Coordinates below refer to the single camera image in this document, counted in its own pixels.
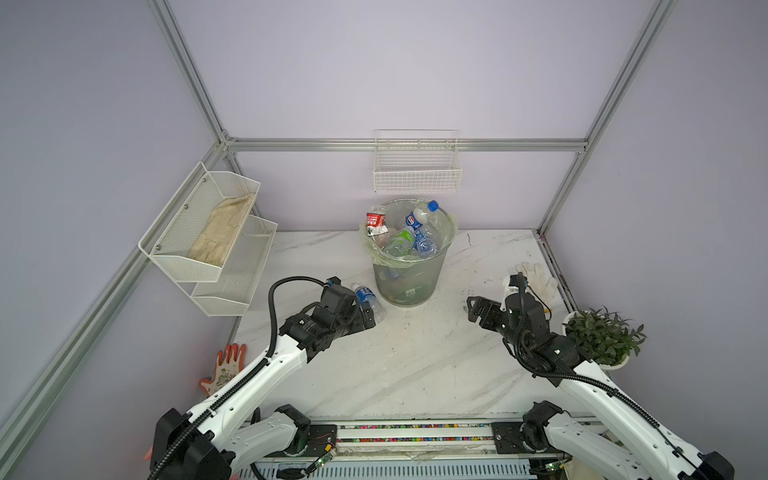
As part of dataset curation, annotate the clear bottle blue label white cap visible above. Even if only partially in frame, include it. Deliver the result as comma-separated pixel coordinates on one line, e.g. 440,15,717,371
352,283,387,325

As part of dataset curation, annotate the clear bottle green label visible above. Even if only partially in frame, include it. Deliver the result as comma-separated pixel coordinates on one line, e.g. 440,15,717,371
383,226,415,258

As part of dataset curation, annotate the clear bottle red white label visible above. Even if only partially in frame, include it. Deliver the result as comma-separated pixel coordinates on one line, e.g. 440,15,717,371
366,205,390,247

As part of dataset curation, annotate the small bottle blue Pepsi label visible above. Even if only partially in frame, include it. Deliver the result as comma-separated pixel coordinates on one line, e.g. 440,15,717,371
405,200,439,230

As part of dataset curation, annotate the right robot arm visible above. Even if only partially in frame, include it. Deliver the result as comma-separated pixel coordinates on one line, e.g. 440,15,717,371
467,292,735,479

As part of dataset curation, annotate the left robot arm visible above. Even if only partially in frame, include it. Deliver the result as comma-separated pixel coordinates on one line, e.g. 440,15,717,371
149,277,376,479

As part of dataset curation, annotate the grey mesh waste bin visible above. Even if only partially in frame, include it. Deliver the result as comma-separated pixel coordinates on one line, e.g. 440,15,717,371
362,199,457,307

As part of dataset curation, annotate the green bin liner bag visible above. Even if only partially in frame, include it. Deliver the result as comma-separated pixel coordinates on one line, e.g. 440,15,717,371
360,198,458,269

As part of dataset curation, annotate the white cotton work glove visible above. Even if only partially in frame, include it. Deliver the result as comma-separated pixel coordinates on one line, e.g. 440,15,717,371
509,262,559,312

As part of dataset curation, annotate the potted green plant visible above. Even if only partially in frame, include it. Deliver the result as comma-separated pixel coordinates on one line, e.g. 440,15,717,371
561,306,647,371

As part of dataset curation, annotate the red coated glove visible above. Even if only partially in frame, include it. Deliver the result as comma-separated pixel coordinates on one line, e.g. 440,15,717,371
199,343,247,397

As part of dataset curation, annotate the beige glove in shelf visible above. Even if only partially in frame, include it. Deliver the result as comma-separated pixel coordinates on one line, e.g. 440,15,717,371
188,194,256,267

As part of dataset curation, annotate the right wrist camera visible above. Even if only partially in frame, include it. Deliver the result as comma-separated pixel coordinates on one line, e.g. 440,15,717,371
501,272,527,311

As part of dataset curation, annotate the base rail with cable strip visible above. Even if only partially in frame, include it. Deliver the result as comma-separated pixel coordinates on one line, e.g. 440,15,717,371
234,419,569,479

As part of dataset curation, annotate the white mesh wall shelf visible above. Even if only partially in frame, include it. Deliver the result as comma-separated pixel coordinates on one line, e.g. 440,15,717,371
138,164,277,317

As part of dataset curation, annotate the white wire wall basket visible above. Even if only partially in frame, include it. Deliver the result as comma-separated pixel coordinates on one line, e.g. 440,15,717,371
373,129,463,194

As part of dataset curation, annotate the aluminium frame post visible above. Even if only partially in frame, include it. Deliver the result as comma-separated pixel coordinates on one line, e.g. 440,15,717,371
146,0,265,220

